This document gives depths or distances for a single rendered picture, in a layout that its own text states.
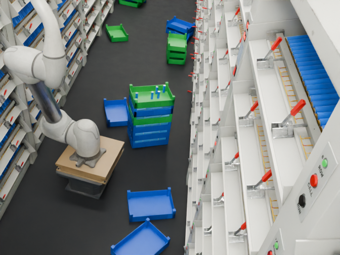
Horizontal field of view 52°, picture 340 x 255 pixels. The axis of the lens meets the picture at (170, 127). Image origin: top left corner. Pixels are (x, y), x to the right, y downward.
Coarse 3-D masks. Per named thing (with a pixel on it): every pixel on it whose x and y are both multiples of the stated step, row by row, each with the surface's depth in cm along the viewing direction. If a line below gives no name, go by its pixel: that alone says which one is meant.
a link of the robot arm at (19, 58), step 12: (12, 48) 168; (24, 48) 167; (12, 60) 165; (24, 60) 163; (24, 72) 166; (36, 84) 179; (36, 96) 187; (48, 96) 190; (48, 108) 197; (48, 120) 207; (60, 120) 210; (72, 120) 220; (48, 132) 214; (60, 132) 213
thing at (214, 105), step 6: (210, 72) 192; (216, 72) 191; (210, 78) 194; (216, 78) 194; (210, 84) 191; (216, 84) 190; (210, 90) 187; (210, 96) 183; (210, 102) 178; (216, 102) 178; (210, 108) 175; (216, 108) 174; (210, 114) 171; (216, 114) 170; (210, 120) 167; (216, 120) 166; (210, 126) 164; (210, 132) 161; (216, 132) 160; (210, 138) 157; (210, 144) 154; (210, 150) 147
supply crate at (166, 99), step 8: (136, 88) 264; (144, 88) 266; (152, 88) 268; (160, 88) 270; (168, 88) 266; (144, 96) 263; (160, 96) 266; (168, 96) 267; (136, 104) 249; (144, 104) 251; (152, 104) 253; (160, 104) 255; (168, 104) 257
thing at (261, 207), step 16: (240, 96) 115; (256, 96) 113; (240, 112) 108; (256, 112) 107; (240, 128) 103; (256, 128) 101; (240, 144) 97; (256, 144) 96; (240, 160) 93; (256, 160) 92; (256, 176) 88; (272, 176) 87; (256, 192) 82; (272, 192) 83; (256, 208) 80; (272, 208) 79; (256, 224) 77; (272, 224) 76; (256, 240) 74
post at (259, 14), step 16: (256, 0) 101; (272, 0) 96; (288, 0) 95; (256, 16) 99; (272, 16) 98; (288, 16) 98; (240, 80) 113; (224, 112) 129; (208, 176) 146; (208, 192) 150; (192, 224) 180; (192, 240) 175
